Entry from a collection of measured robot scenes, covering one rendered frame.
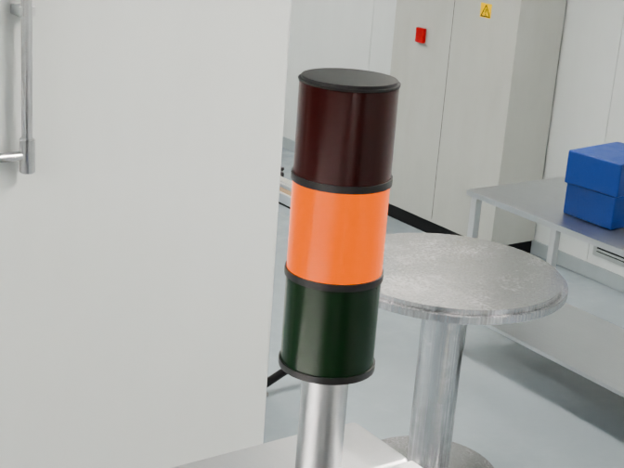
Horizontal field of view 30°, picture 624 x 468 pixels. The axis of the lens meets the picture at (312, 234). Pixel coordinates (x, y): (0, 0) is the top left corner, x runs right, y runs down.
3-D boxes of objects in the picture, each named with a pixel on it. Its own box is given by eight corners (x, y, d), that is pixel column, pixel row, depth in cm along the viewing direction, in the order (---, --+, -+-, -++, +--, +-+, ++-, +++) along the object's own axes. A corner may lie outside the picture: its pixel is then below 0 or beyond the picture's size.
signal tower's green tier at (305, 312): (315, 386, 58) (322, 295, 56) (262, 350, 61) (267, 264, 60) (392, 369, 60) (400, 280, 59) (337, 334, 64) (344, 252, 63)
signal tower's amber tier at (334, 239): (322, 292, 56) (330, 196, 55) (267, 261, 60) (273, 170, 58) (401, 278, 59) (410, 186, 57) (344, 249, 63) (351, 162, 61)
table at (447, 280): (410, 561, 431) (436, 329, 403) (273, 450, 503) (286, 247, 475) (585, 498, 484) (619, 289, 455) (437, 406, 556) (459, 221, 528)
